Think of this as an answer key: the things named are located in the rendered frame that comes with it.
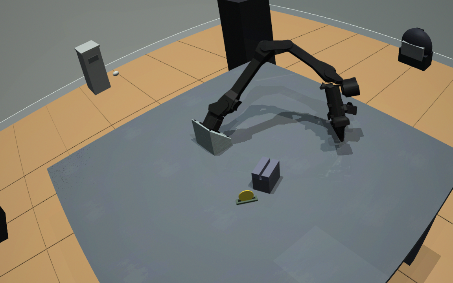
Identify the gold coin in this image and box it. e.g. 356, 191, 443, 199
238, 190, 254, 201

